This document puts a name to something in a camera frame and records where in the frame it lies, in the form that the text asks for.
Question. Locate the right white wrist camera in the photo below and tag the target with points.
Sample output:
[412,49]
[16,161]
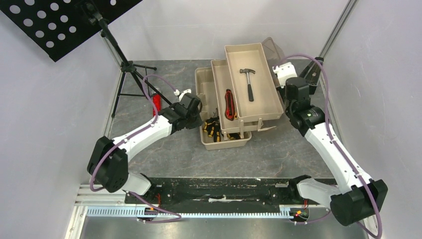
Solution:
[283,73]

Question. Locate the beige plastic tool box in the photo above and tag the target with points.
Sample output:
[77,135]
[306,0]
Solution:
[212,82]

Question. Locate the black perforated music stand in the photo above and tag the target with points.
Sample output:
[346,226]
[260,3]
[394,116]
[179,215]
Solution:
[60,26]

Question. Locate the black handled claw hammer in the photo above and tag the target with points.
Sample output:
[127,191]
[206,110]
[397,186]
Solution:
[247,72]

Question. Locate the red black utility knife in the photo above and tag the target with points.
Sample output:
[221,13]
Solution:
[229,105]

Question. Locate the screwdriver yellow black extra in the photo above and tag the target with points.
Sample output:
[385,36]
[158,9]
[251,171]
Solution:
[234,136]

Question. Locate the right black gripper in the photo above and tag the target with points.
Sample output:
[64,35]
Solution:
[303,76]

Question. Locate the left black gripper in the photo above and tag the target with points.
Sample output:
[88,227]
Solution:
[198,123]

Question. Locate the black metronome clear cover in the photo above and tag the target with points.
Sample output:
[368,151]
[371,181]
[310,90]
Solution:
[311,74]

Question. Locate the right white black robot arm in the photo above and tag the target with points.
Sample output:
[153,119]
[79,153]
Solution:
[356,195]

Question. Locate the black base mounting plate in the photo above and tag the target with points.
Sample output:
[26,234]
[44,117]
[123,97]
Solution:
[222,195]

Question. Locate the red cylindrical object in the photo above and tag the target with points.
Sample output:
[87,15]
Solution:
[157,100]

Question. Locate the aluminium frame rail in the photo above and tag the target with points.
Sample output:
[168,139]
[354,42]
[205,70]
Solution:
[110,204]

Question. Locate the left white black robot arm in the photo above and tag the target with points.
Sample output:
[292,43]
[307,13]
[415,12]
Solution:
[108,164]

